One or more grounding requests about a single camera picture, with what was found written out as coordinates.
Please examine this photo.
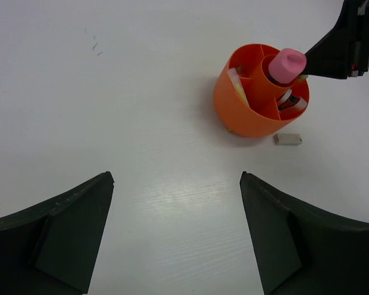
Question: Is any orange round divided container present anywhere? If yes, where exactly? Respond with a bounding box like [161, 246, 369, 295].
[213, 44, 310, 138]

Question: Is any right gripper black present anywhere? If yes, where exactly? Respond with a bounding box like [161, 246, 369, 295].
[301, 1, 369, 79]

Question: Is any pink capped clear tube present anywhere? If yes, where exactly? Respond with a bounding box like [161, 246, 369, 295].
[268, 49, 307, 84]

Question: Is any tan small eraser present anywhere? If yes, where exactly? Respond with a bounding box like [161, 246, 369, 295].
[297, 75, 308, 83]

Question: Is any yellow thin pen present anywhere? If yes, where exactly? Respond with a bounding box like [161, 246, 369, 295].
[228, 68, 249, 107]

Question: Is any grey eraser block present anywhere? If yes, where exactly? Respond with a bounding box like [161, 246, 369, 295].
[273, 133, 303, 146]

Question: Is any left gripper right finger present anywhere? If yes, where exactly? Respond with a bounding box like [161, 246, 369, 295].
[240, 172, 369, 294]

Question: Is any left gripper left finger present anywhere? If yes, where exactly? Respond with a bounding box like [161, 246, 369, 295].
[0, 171, 114, 294]

